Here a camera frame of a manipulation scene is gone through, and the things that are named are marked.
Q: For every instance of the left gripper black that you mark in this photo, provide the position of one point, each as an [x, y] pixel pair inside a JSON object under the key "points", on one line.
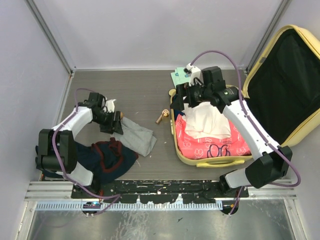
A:
{"points": [[109, 128]]}

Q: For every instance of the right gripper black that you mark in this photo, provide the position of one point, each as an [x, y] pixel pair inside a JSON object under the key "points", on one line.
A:
{"points": [[178, 103]]}

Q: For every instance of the grey shirt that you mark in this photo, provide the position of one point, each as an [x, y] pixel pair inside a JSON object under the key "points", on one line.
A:
{"points": [[135, 137]]}

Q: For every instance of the white cloth garment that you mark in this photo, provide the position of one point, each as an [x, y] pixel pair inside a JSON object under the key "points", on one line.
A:
{"points": [[205, 121]]}

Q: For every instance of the pink patterned shirt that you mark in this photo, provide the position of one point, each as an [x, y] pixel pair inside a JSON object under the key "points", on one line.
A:
{"points": [[209, 147]]}

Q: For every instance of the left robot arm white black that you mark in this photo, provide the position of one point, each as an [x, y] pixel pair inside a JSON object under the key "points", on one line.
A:
{"points": [[57, 150]]}

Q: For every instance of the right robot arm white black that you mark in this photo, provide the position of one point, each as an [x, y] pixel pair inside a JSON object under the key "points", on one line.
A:
{"points": [[270, 160]]}

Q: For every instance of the green tissue packet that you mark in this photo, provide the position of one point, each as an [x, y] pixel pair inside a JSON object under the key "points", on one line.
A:
{"points": [[179, 76]]}

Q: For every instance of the navy garment red trim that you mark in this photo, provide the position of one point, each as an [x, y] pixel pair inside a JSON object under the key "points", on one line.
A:
{"points": [[113, 160]]}

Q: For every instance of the yellow suitcase black lining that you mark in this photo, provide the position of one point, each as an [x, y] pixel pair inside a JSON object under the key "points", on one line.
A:
{"points": [[282, 91]]}

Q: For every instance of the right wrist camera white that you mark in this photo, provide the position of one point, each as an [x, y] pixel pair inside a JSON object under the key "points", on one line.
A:
{"points": [[194, 74]]}

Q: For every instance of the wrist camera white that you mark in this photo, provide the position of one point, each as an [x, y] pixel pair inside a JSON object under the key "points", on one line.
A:
{"points": [[109, 106], [194, 74]]}

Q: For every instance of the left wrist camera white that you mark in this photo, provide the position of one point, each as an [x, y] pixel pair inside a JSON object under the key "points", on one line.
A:
{"points": [[109, 106]]}

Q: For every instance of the left aluminium corner post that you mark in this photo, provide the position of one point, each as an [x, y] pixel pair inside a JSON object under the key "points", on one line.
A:
{"points": [[57, 47]]}

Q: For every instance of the aluminium corner post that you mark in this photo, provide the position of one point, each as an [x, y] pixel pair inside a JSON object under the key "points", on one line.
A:
{"points": [[280, 11], [57, 47]]}

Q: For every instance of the aluminium rail frame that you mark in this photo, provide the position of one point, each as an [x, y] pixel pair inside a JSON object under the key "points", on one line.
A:
{"points": [[56, 195]]}

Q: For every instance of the black mounting base plate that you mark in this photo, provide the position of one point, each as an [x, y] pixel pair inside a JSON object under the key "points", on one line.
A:
{"points": [[165, 191]]}

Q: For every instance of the right aluminium corner post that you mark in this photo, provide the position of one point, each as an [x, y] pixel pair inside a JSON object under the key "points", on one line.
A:
{"points": [[280, 11]]}

